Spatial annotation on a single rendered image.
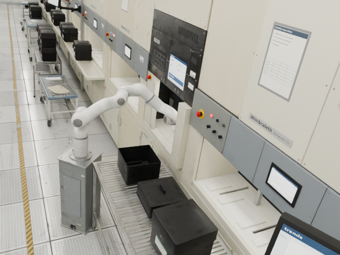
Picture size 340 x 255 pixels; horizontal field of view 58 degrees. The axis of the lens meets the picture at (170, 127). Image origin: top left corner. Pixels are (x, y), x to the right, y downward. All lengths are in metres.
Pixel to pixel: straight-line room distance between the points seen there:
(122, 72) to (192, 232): 3.00
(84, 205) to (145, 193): 0.82
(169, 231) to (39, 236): 1.67
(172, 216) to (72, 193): 1.25
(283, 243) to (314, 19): 0.93
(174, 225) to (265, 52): 1.04
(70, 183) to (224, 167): 1.32
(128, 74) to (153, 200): 2.57
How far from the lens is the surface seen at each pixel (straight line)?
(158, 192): 2.25
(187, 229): 1.82
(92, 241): 3.08
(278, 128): 1.61
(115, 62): 4.32
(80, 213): 2.98
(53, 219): 3.31
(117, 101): 2.38
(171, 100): 3.09
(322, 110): 1.43
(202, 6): 2.17
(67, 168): 2.77
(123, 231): 2.11
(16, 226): 3.31
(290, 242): 0.91
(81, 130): 2.63
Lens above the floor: 2.29
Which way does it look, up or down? 27 degrees down
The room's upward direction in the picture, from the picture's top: 8 degrees clockwise
